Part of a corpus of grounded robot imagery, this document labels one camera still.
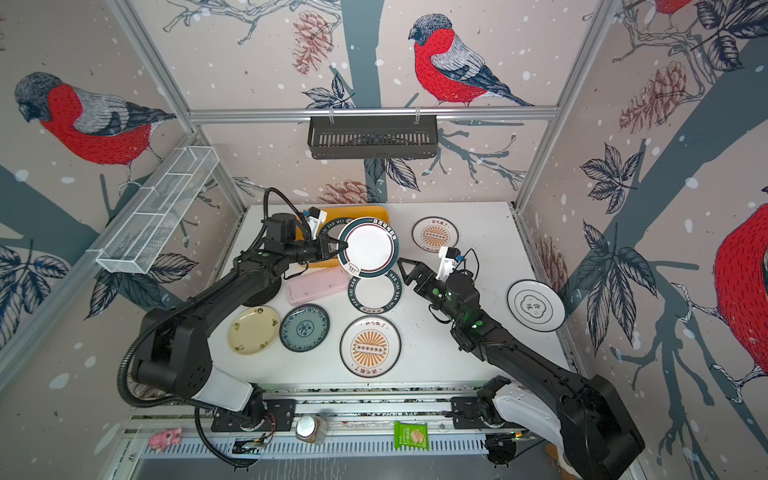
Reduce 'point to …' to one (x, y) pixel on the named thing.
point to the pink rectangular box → (317, 282)
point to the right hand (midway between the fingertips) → (401, 269)
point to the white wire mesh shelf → (145, 226)
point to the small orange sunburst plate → (433, 232)
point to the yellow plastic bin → (303, 234)
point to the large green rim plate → (372, 247)
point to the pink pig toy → (159, 441)
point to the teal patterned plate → (304, 327)
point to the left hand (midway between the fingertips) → (345, 245)
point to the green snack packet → (412, 435)
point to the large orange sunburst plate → (370, 346)
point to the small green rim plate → (375, 296)
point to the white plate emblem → (536, 305)
